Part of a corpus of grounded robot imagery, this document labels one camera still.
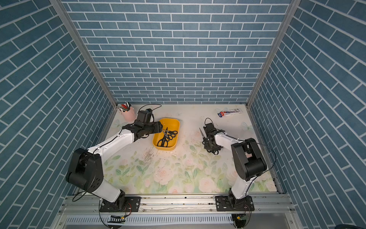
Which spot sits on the pink metal pen holder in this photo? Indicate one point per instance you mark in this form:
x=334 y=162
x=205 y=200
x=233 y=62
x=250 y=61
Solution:
x=129 y=115

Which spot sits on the aluminium corner frame post right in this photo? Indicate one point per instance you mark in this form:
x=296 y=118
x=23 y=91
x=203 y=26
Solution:
x=277 y=41

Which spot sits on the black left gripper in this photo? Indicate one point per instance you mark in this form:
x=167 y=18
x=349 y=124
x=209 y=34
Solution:
x=157 y=128

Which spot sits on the blue white toothpaste box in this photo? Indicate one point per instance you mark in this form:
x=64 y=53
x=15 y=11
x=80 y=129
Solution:
x=230 y=112

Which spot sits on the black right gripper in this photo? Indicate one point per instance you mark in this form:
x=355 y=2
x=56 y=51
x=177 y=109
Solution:
x=207 y=146

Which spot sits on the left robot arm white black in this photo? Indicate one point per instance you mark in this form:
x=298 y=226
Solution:
x=86 y=166

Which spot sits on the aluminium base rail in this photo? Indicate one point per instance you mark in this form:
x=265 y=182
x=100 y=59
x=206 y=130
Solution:
x=263 y=202

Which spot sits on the aluminium corner frame post left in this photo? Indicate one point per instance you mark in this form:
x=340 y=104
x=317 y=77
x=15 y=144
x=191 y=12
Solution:
x=70 y=27

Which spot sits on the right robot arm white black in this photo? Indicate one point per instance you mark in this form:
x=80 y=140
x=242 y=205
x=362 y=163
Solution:
x=249 y=165

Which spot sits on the large dark blue scissors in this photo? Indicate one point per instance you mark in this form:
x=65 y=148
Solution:
x=214 y=149

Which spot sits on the yellow plastic storage box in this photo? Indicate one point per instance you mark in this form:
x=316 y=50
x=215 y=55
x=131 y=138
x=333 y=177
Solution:
x=172 y=125

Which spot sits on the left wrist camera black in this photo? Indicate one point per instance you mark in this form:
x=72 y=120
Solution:
x=143 y=117

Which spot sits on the aluminium corner frame post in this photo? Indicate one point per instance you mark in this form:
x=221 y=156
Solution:
x=277 y=41
x=70 y=27

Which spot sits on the small black thin scissors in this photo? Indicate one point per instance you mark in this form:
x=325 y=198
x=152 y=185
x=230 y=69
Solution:
x=204 y=138

